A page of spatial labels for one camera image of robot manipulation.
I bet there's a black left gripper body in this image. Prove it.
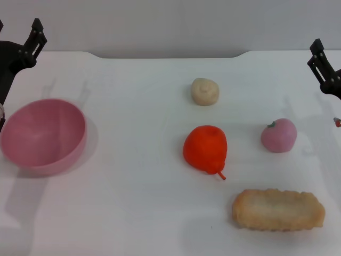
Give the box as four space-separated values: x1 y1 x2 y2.
0 39 25 104

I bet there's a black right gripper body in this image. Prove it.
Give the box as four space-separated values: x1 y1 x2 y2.
320 68 341 100

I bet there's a pink plastic bowl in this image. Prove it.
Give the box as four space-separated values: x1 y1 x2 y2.
1 98 88 169

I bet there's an orange toy fruit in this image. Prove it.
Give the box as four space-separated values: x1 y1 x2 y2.
182 125 229 181

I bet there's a pink toy peach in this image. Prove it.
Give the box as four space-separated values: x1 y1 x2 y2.
260 118 298 154

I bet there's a beige toy bun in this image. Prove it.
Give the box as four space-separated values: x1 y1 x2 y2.
190 77 221 107

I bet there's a golden fried bread toy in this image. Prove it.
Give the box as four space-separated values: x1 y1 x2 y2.
231 188 326 232

